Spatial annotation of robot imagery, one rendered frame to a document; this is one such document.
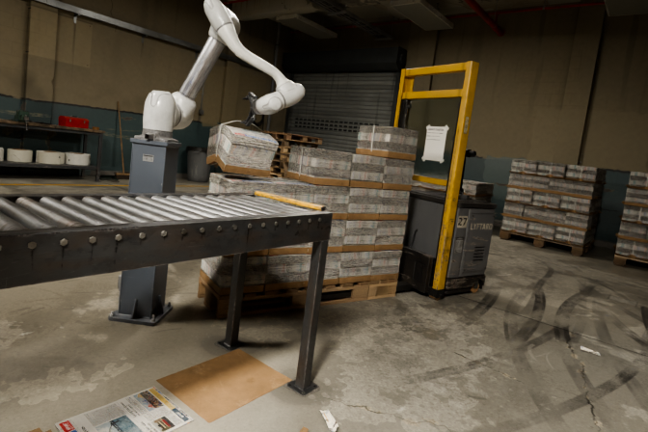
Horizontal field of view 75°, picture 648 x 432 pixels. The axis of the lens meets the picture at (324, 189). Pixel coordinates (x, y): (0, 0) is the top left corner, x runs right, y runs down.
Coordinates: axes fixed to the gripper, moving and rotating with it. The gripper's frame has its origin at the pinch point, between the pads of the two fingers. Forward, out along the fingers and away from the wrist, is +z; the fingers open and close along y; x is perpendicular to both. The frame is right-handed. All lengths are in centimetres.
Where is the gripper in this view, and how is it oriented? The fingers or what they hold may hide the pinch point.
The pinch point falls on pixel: (244, 110)
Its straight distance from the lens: 265.4
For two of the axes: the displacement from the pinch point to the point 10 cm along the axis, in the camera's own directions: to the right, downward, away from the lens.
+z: -5.6, -0.7, 8.2
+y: -0.9, 10.0, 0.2
